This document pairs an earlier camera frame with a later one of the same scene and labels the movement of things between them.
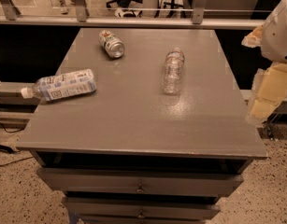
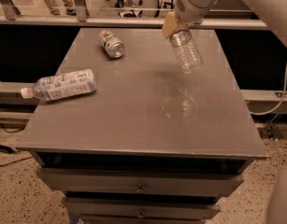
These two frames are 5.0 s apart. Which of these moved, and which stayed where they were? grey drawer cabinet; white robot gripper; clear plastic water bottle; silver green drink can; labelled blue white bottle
Moved: clear plastic water bottle; white robot gripper
Stayed: grey drawer cabinet; silver green drink can; labelled blue white bottle
